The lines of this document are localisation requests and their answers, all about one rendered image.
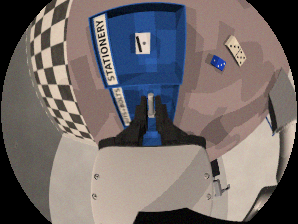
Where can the blue die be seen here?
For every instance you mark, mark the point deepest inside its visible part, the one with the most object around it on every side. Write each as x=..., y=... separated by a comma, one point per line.
x=218, y=62

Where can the blue three-compartment bin rack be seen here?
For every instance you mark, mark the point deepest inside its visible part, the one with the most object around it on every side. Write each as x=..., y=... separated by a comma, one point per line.
x=160, y=72

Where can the cream domino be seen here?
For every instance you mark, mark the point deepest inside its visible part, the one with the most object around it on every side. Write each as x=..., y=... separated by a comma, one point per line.
x=235, y=50

